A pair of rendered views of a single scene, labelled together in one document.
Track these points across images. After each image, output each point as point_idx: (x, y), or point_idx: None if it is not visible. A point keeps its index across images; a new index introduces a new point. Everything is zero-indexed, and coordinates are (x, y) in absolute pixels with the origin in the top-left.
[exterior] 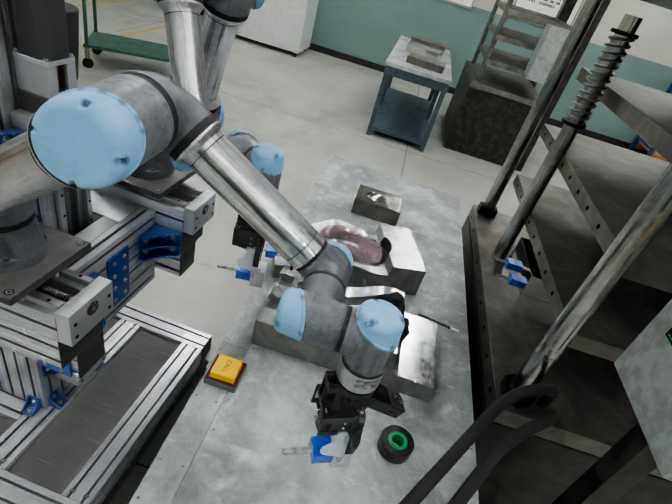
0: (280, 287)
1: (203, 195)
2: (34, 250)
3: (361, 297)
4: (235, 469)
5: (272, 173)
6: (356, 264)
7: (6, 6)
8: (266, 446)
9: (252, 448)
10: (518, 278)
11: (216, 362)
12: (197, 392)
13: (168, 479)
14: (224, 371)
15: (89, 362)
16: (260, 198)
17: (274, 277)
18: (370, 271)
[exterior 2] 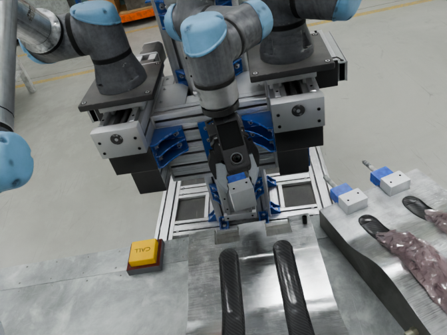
0: (259, 228)
1: (306, 94)
2: (112, 84)
3: (310, 327)
4: (49, 316)
5: (189, 53)
6: (410, 292)
7: None
8: (74, 331)
9: (70, 320)
10: None
11: (144, 240)
12: (122, 250)
13: (40, 275)
14: (135, 251)
15: (148, 187)
16: None
17: (321, 227)
18: (427, 326)
